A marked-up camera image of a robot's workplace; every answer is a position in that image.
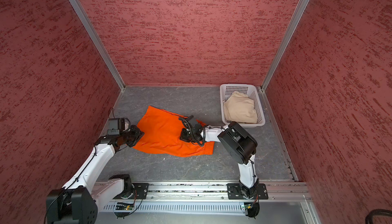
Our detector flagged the orange shorts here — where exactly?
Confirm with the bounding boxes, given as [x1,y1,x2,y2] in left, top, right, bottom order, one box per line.
[134,106,214,158]

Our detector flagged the beige shorts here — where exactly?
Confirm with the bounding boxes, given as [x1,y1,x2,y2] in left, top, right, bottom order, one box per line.
[224,91,257,124]

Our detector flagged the white plastic laundry basket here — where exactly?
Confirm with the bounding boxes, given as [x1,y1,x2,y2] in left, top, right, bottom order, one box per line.
[220,84,266,128]

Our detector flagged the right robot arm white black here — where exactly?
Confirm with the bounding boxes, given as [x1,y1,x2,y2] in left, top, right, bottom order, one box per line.
[179,116,259,199]

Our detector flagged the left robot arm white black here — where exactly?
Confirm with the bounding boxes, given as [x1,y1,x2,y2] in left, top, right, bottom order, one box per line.
[44,125,149,224]

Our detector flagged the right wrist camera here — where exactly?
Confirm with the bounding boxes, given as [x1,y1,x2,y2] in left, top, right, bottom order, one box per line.
[182,115,200,130]

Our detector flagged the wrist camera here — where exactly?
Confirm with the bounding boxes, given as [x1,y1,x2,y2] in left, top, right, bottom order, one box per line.
[107,118,131,136]
[182,115,200,130]

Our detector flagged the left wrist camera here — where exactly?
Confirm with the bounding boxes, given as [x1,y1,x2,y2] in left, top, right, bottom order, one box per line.
[107,118,131,136]

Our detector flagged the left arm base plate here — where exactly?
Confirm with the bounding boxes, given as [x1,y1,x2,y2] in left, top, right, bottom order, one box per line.
[115,183,150,201]

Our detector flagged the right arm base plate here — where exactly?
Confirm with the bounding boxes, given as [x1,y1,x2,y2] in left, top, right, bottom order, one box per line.
[227,183,268,200]

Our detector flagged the left controller board with wires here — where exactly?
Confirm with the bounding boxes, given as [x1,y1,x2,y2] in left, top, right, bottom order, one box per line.
[113,190,143,219]

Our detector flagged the controller board with wires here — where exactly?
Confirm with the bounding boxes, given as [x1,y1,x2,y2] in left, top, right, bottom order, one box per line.
[244,195,260,219]
[113,190,143,219]

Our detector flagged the white slotted cable duct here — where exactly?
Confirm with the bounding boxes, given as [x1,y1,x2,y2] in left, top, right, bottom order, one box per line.
[102,202,245,215]

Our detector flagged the right controller board with wires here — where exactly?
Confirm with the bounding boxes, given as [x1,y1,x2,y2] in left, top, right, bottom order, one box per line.
[244,195,260,219]

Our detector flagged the aluminium mounting rail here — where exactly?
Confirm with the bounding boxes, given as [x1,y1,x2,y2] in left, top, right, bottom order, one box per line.
[91,181,311,202]

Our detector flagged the left corner aluminium post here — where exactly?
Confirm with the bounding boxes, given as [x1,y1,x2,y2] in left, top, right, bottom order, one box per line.
[68,0,126,92]

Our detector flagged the corner aluminium post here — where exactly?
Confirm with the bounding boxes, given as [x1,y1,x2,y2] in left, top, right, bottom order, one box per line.
[68,0,126,92]
[261,0,310,92]

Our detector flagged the right corner aluminium post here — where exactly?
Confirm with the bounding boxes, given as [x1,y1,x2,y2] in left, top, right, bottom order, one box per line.
[261,0,310,92]

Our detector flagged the black cable bottom right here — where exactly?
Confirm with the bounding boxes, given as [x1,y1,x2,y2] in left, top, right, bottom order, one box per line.
[365,208,392,224]

